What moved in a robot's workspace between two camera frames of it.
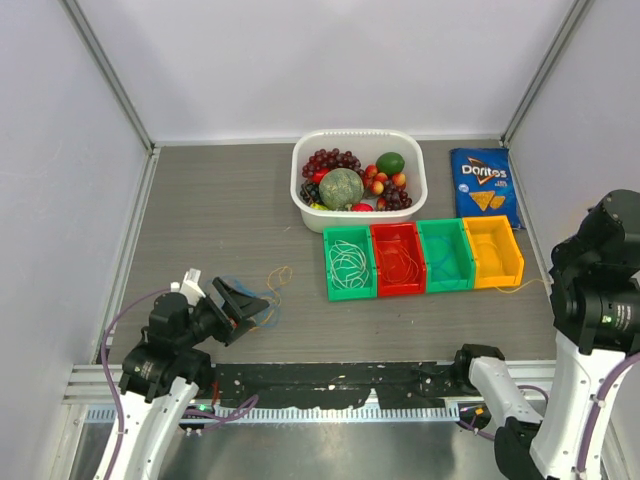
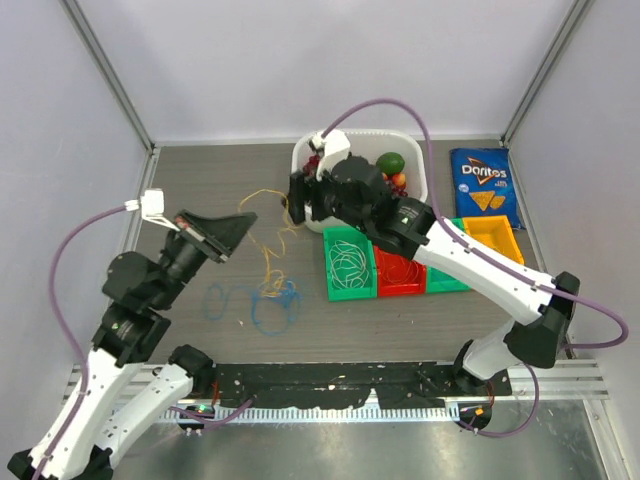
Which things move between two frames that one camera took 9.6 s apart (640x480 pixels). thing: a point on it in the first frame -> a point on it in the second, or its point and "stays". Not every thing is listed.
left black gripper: (241, 304) -> (217, 236)
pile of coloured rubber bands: (348, 265) stays
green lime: (390, 163) stays
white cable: (348, 265) stays
